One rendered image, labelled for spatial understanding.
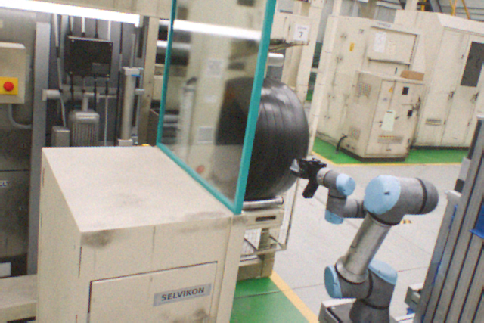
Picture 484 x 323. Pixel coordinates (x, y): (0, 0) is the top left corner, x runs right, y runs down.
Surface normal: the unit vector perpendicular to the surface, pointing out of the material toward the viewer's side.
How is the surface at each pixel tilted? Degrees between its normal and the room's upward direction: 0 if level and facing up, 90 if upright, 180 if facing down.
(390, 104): 90
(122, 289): 90
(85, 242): 90
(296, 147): 81
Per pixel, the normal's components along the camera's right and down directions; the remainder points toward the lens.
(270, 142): 0.27, 0.07
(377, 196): -0.93, -0.18
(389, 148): 0.44, 0.29
